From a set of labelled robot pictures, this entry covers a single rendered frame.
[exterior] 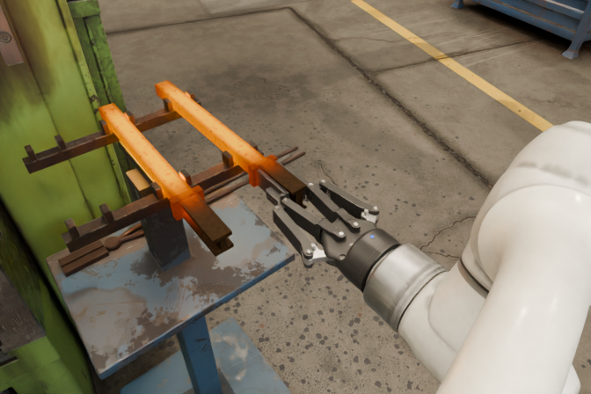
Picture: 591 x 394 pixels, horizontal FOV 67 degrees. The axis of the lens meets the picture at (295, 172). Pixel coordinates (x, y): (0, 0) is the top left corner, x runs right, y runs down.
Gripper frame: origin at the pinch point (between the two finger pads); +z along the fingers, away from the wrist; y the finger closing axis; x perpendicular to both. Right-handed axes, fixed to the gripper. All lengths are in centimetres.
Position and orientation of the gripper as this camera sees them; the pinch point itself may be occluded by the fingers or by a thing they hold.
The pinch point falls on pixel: (280, 184)
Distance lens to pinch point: 65.4
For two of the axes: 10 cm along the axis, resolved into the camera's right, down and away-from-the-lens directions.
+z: -6.4, -4.9, 5.9
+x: 0.0, -7.7, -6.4
